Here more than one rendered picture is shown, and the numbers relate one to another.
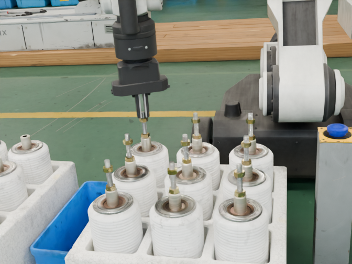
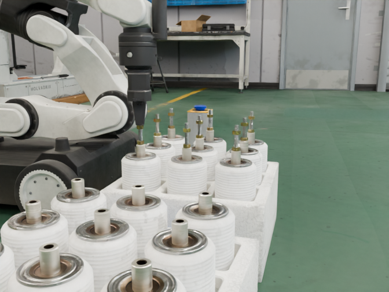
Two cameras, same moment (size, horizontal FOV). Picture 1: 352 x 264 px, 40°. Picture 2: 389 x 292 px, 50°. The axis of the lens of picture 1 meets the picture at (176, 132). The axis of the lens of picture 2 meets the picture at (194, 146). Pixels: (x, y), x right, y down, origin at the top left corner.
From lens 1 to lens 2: 137 cm
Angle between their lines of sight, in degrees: 84
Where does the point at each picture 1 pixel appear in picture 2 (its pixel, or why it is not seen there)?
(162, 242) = (259, 172)
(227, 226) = (264, 146)
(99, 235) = (253, 183)
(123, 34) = (153, 42)
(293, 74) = not seen: hidden behind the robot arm
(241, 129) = (85, 155)
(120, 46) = (150, 53)
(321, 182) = not seen: hidden behind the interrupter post
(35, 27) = not seen: outside the picture
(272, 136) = (102, 154)
